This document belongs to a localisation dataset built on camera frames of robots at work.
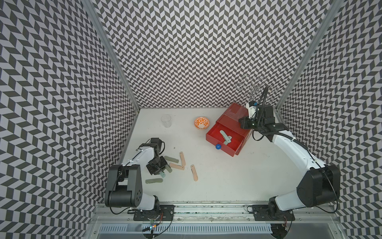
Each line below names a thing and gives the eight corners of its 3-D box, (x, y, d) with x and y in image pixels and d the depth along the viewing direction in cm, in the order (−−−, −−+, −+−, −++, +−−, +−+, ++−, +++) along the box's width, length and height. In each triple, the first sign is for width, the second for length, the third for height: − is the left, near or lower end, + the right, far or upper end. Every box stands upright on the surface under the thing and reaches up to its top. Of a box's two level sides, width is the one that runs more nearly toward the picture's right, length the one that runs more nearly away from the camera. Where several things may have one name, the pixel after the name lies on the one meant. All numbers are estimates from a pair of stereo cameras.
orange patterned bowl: (194, 129, 107) (194, 125, 103) (194, 120, 112) (194, 116, 109) (209, 129, 107) (209, 125, 103) (208, 120, 113) (209, 116, 109)
